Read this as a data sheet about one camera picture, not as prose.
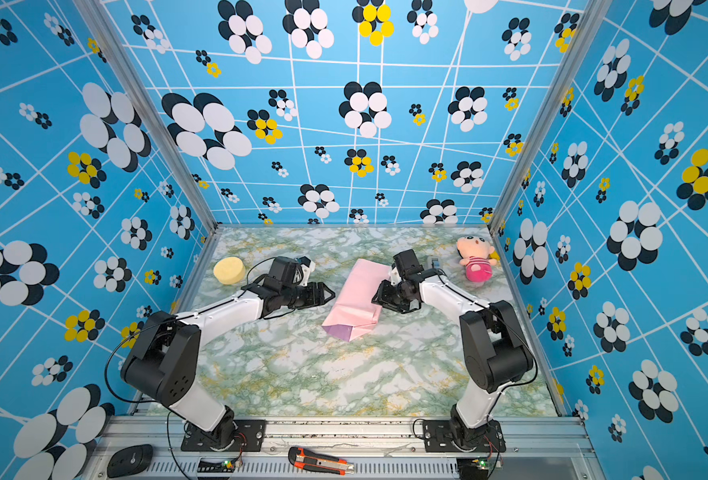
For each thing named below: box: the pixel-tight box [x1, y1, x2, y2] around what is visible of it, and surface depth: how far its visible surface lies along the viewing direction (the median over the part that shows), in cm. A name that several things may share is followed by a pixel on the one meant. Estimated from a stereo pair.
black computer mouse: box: [107, 444, 153, 479], surface depth 70 cm
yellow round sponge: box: [213, 257, 245, 285], surface depth 106 cm
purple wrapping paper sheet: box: [322, 259, 391, 342], surface depth 92 cm
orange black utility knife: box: [288, 446, 355, 476], surface depth 71 cm
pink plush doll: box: [456, 236, 497, 283], surface depth 105 cm
